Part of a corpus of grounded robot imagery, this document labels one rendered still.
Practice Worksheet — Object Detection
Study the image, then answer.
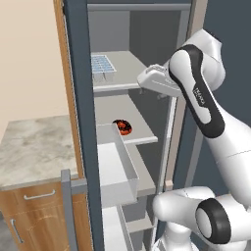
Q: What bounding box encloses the dark blue fridge door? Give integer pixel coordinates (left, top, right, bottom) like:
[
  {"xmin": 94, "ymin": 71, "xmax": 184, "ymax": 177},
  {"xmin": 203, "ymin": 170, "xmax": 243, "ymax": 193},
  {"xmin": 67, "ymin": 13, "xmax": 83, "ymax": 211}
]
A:
[{"xmin": 172, "ymin": 0, "xmax": 251, "ymax": 197}]

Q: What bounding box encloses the silver drawer handle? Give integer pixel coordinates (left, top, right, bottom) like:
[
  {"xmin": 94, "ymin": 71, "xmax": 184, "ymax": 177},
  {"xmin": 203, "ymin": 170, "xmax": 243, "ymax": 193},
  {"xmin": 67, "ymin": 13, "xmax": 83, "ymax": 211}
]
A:
[{"xmin": 23, "ymin": 188, "xmax": 57, "ymax": 201}]

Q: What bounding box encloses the dark blue freezer door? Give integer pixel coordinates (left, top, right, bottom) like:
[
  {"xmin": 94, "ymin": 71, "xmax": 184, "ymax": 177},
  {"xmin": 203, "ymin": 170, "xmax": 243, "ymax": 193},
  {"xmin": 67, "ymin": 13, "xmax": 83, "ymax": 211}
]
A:
[{"xmin": 62, "ymin": 0, "xmax": 106, "ymax": 251}]

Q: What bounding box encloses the dark blue fridge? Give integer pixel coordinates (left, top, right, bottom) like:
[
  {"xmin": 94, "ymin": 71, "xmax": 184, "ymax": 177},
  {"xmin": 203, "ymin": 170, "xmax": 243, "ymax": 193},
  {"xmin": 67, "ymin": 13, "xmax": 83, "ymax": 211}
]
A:
[{"xmin": 85, "ymin": 0, "xmax": 201, "ymax": 251}]

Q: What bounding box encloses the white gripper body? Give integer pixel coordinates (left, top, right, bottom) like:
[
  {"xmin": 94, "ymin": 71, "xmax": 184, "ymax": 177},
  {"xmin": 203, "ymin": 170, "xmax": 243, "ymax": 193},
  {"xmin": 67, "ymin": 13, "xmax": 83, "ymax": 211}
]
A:
[{"xmin": 136, "ymin": 64, "xmax": 182, "ymax": 98}]

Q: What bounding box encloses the wooden side panel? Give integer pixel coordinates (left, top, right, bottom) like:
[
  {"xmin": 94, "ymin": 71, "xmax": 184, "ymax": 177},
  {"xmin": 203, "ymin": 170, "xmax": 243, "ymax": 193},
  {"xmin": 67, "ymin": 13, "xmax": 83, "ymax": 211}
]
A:
[{"xmin": 53, "ymin": 0, "xmax": 86, "ymax": 180}]

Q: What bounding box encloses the grey freezer door handle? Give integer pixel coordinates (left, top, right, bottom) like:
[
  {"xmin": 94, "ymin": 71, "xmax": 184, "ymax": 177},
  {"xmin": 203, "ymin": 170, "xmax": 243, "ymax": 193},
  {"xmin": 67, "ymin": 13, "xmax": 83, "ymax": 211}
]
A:
[{"xmin": 60, "ymin": 169, "xmax": 88, "ymax": 251}]

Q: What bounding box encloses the wooden drawer front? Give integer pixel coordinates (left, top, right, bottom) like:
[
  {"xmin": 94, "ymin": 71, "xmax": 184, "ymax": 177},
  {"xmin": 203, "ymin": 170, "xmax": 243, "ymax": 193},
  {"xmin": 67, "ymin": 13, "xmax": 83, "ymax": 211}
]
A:
[{"xmin": 0, "ymin": 181, "xmax": 66, "ymax": 218}]

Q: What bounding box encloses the wooden cupboard door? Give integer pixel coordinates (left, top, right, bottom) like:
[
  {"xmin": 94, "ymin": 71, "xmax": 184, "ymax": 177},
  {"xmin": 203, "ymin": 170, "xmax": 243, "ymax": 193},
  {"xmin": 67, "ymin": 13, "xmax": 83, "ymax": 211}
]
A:
[{"xmin": 1, "ymin": 193, "xmax": 94, "ymax": 251}]

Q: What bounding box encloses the silver cupboard door handle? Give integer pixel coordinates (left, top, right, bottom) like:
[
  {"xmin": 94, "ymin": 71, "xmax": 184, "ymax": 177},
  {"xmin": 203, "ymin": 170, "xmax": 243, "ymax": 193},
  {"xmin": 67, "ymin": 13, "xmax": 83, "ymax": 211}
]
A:
[{"xmin": 10, "ymin": 218, "xmax": 25, "ymax": 245}]

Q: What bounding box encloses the red and black food item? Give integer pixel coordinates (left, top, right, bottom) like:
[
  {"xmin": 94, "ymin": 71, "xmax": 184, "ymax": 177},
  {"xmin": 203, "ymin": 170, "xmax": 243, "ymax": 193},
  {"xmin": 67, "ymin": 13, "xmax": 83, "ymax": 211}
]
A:
[{"xmin": 112, "ymin": 119, "xmax": 133, "ymax": 136}]

